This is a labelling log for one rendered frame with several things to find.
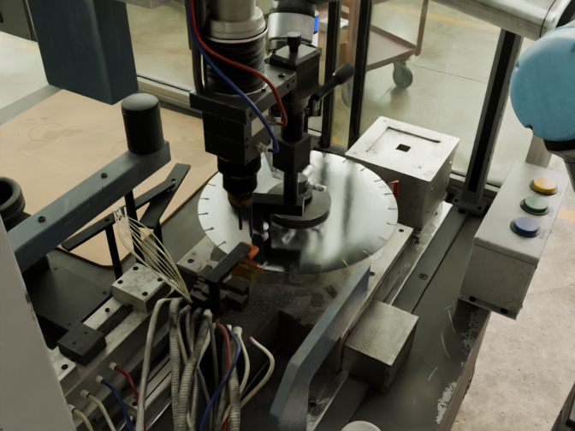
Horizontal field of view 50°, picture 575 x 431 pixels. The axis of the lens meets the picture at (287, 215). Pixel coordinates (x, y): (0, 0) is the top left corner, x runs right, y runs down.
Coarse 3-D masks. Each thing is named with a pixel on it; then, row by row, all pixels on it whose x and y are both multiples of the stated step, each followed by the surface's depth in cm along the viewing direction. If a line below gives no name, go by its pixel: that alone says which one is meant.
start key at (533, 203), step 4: (532, 196) 113; (528, 200) 112; (532, 200) 112; (536, 200) 112; (540, 200) 112; (544, 200) 112; (524, 204) 112; (528, 204) 111; (532, 204) 111; (536, 204) 111; (540, 204) 111; (544, 204) 111; (528, 208) 111; (532, 208) 110; (536, 208) 110; (540, 208) 110; (544, 208) 110; (540, 212) 111
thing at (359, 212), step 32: (320, 160) 114; (224, 192) 106; (352, 192) 106; (384, 192) 106; (224, 224) 99; (288, 224) 99; (320, 224) 99; (352, 224) 99; (384, 224) 99; (256, 256) 93; (288, 256) 93; (320, 256) 93; (352, 256) 94
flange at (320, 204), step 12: (276, 192) 104; (312, 192) 104; (324, 192) 104; (312, 204) 101; (324, 204) 102; (276, 216) 100; (288, 216) 99; (300, 216) 99; (312, 216) 99; (324, 216) 101
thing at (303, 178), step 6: (306, 168) 103; (276, 174) 101; (282, 174) 101; (300, 174) 101; (306, 174) 102; (300, 180) 99; (306, 180) 100; (300, 186) 99; (306, 186) 100; (312, 186) 99; (318, 186) 99; (324, 186) 99; (300, 192) 100
